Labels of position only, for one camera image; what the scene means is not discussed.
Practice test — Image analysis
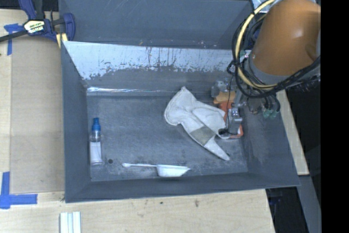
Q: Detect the white cloth with grey patch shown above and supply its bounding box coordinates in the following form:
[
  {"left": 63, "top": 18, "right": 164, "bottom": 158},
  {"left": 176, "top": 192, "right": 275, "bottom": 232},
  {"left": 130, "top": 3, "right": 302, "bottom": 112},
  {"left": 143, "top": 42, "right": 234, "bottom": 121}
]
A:
[{"left": 163, "top": 86, "right": 231, "bottom": 162}]

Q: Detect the clear spray bottle blue cap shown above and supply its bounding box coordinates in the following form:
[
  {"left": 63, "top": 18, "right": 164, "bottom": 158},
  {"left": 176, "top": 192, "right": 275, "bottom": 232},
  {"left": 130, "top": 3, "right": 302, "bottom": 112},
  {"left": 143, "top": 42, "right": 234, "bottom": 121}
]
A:
[{"left": 89, "top": 117, "right": 105, "bottom": 166}]

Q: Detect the grey metal bin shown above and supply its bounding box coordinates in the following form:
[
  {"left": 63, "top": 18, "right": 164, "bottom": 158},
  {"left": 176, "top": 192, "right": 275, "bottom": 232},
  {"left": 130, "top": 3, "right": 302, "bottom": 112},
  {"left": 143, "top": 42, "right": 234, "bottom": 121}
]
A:
[{"left": 57, "top": 0, "right": 302, "bottom": 204}]

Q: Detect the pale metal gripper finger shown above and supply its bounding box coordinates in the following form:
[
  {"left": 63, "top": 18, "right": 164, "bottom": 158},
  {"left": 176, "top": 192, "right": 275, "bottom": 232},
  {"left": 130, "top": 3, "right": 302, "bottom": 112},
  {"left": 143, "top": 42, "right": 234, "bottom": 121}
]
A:
[
  {"left": 227, "top": 108, "right": 236, "bottom": 135},
  {"left": 234, "top": 109, "right": 244, "bottom": 135}
]

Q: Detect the white plastic measuring scoop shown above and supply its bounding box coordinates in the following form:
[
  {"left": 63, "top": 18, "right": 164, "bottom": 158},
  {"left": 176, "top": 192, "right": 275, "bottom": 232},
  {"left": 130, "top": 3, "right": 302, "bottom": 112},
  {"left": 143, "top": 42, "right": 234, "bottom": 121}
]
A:
[{"left": 122, "top": 162, "right": 191, "bottom": 178}]

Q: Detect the orange tool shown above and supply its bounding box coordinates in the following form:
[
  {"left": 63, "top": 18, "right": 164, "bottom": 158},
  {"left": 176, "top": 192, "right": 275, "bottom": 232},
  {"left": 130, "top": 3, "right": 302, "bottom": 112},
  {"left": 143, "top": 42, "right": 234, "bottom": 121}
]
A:
[{"left": 211, "top": 79, "right": 244, "bottom": 140}]

